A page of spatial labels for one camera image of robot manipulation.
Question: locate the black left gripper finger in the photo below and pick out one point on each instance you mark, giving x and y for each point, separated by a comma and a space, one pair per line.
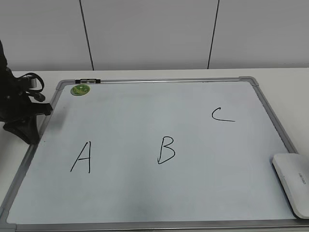
26, 129

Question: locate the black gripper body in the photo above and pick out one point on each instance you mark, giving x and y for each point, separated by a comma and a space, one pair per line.
21, 97

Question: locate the white whiteboard eraser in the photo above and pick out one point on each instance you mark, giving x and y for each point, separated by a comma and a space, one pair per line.
293, 172

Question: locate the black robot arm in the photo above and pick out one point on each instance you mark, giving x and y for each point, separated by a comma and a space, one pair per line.
2, 58

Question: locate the round green magnet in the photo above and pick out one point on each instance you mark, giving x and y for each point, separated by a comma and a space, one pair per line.
80, 90

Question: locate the black whiteboard hanging clip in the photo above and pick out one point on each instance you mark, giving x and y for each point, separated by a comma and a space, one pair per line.
87, 81

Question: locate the white magnetic whiteboard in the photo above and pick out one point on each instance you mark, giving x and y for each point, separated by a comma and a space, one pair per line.
154, 155

